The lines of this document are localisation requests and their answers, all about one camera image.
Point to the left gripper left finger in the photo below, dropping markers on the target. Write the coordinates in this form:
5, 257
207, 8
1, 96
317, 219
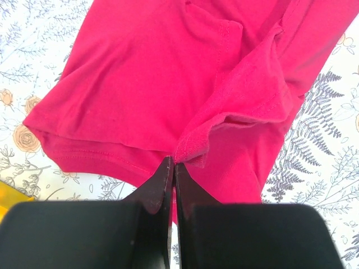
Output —
130, 233

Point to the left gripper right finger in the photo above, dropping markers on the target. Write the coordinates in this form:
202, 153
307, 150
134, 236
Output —
248, 235

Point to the magenta t shirt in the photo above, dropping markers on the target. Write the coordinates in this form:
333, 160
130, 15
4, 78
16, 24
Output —
214, 84

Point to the floral table mat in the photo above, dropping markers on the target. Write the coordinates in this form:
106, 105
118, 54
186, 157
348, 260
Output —
37, 38

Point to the yellow plastic tray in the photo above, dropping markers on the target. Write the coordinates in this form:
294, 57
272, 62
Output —
9, 197

